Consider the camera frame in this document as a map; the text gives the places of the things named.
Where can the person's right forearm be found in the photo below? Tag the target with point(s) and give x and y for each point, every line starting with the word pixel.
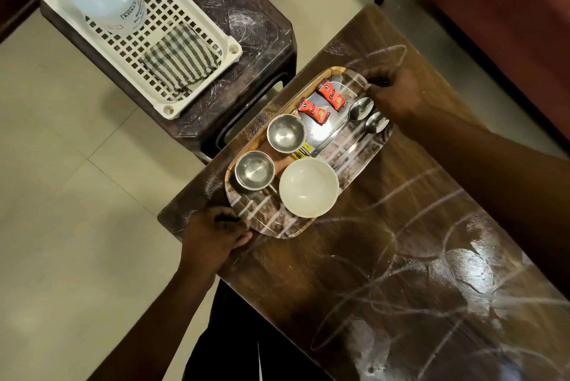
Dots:
pixel 498 180

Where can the reddish brown sofa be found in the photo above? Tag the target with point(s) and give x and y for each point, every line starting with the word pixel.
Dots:
pixel 498 15

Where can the white bowl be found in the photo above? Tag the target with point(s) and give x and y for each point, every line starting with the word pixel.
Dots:
pixel 308 188

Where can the person's right hand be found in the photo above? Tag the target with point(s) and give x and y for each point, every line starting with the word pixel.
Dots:
pixel 400 93

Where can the striped folded cloth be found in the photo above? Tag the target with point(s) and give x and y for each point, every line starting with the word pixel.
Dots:
pixel 180 57

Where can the small steel cup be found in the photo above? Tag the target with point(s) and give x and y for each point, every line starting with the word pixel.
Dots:
pixel 254 170
pixel 286 133

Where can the person's left hand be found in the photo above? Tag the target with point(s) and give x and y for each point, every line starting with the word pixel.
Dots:
pixel 207 242

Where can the person's right thumb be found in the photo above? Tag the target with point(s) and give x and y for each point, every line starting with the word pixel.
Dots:
pixel 373 89

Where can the steel spoon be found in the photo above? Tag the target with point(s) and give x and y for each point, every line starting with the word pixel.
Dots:
pixel 360 109
pixel 376 123

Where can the oval printed serving tray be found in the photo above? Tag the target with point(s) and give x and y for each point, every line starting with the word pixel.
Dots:
pixel 262 211

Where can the red candy packet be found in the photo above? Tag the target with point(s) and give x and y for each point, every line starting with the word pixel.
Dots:
pixel 331 95
pixel 314 112

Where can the white plastic lattice basket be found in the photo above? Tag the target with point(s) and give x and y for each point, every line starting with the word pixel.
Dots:
pixel 187 6

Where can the person's left forearm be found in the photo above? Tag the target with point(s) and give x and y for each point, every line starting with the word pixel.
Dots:
pixel 156 327

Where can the dark brown plastic stool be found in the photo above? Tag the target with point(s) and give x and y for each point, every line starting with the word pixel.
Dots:
pixel 254 37

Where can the person's dark trousers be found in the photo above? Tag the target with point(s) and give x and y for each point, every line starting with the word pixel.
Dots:
pixel 249 345

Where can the small yellow packet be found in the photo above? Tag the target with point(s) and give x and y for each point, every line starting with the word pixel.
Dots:
pixel 303 151

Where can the person's left thumb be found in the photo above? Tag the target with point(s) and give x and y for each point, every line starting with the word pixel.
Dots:
pixel 241 240

